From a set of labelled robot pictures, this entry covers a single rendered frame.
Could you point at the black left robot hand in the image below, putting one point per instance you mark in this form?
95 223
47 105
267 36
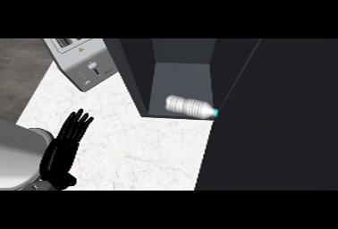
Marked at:
61 149

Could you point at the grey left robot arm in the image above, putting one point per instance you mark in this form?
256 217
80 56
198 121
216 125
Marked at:
18 158

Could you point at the clear plastic water bottle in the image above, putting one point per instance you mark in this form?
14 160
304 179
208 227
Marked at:
189 107

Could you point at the dark grey cabinet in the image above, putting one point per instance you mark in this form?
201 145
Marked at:
176 74

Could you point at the silver toaster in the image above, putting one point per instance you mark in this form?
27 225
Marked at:
83 62

